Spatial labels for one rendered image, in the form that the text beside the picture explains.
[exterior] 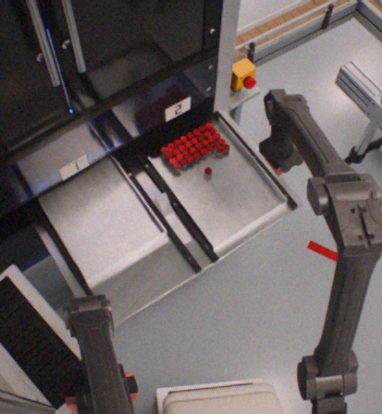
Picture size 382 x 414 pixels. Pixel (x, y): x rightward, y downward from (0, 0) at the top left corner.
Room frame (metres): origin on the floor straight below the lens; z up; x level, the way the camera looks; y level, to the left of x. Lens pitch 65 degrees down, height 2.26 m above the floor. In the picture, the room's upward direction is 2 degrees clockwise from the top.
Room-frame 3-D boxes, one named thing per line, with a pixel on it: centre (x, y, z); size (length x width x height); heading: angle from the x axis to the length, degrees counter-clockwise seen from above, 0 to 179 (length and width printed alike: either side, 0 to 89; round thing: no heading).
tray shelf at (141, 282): (0.67, 0.09, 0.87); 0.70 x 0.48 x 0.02; 126
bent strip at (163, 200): (0.61, 0.04, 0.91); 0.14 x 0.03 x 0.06; 35
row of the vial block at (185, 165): (0.81, -0.02, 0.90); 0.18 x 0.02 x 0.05; 125
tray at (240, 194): (0.74, -0.08, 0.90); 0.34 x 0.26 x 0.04; 35
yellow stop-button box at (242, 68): (1.07, -0.14, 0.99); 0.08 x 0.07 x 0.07; 36
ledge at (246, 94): (1.11, -0.13, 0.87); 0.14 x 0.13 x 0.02; 36
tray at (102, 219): (0.63, 0.26, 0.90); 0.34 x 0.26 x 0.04; 36
